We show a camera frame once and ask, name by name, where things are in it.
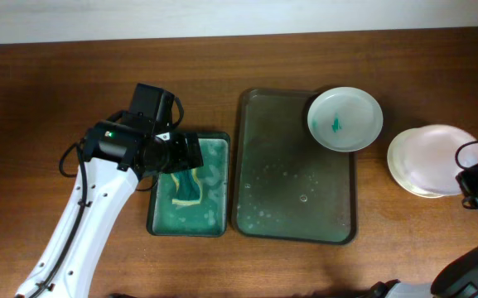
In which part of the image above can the green yellow sponge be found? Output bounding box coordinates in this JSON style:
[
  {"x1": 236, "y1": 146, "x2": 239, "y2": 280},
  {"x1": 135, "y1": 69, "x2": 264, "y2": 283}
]
[{"x1": 171, "y1": 168, "x2": 203, "y2": 206}]

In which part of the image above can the white plate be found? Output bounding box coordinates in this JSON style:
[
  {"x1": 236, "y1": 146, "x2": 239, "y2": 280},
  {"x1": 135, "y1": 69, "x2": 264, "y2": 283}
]
[
  {"x1": 395, "y1": 124, "x2": 478, "y2": 196},
  {"x1": 387, "y1": 128, "x2": 443, "y2": 199},
  {"x1": 307, "y1": 87, "x2": 384, "y2": 152}
]

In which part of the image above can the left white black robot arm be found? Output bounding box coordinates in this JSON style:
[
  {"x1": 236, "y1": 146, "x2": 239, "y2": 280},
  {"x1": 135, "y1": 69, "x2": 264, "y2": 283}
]
[{"x1": 16, "y1": 84, "x2": 203, "y2": 297}]

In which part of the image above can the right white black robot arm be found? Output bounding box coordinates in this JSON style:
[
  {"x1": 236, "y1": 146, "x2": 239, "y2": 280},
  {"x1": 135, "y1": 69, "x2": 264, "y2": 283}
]
[{"x1": 367, "y1": 164, "x2": 478, "y2": 298}]

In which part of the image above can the small green water tray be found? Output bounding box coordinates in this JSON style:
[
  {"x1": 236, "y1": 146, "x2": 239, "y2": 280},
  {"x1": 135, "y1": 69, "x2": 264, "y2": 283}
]
[{"x1": 146, "y1": 132, "x2": 230, "y2": 238}]

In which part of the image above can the large dark serving tray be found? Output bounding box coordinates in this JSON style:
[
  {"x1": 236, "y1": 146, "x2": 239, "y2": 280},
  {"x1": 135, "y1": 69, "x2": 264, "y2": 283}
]
[{"x1": 232, "y1": 88, "x2": 358, "y2": 245}]

